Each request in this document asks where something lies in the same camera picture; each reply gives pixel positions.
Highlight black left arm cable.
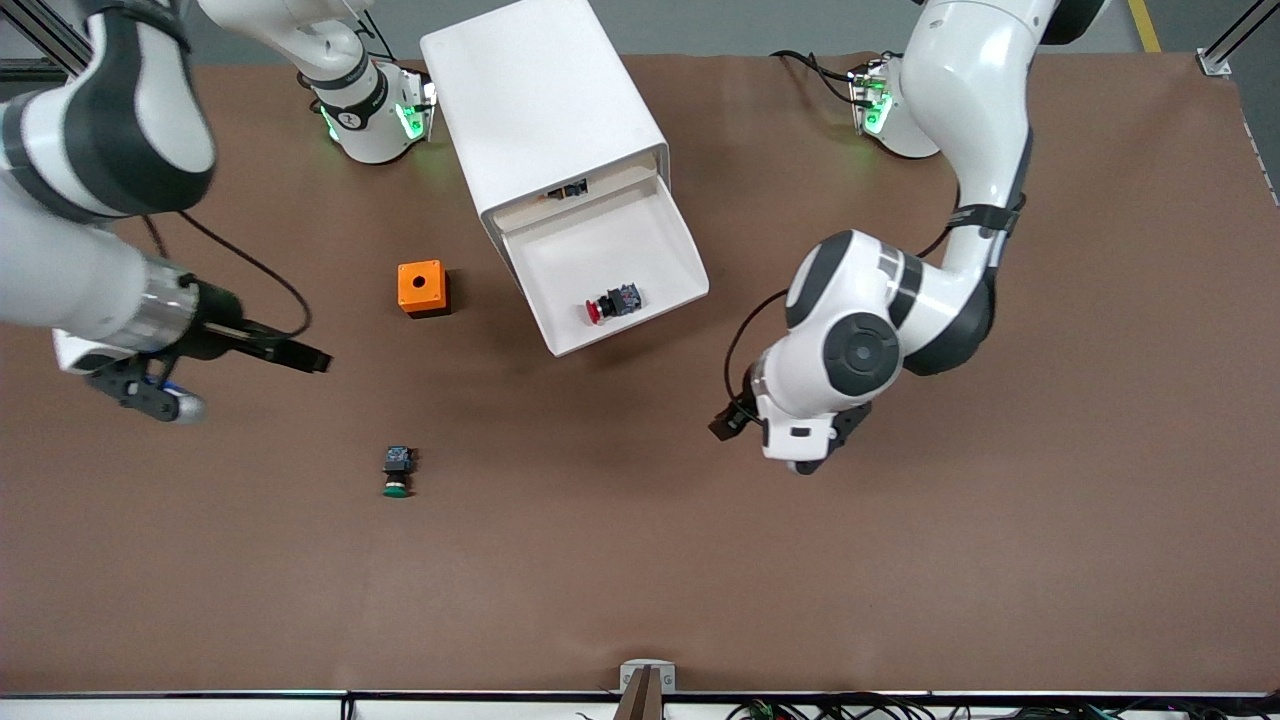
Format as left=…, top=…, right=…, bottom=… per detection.
left=722, top=288, right=801, bottom=401

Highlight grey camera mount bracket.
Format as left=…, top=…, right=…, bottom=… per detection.
left=614, top=659, right=677, bottom=720

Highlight black base cable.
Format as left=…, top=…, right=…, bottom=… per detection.
left=770, top=48, right=863, bottom=107

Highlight orange button enclosure box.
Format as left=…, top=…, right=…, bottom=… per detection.
left=397, top=260, right=452, bottom=319

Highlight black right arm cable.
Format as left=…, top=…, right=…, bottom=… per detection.
left=140, top=208, right=313, bottom=341

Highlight red push button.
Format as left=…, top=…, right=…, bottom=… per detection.
left=585, top=284, right=644, bottom=326

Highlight aluminium frame profile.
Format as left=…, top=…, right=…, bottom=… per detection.
left=1196, top=0, right=1280, bottom=79
left=0, top=0, right=101, bottom=81

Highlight green push button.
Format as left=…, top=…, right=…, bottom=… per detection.
left=381, top=445, right=417, bottom=499

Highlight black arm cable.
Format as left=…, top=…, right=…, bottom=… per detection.
left=140, top=208, right=313, bottom=341
left=722, top=288, right=801, bottom=401

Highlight black cable bundle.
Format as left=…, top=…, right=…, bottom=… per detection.
left=725, top=698, right=1280, bottom=720

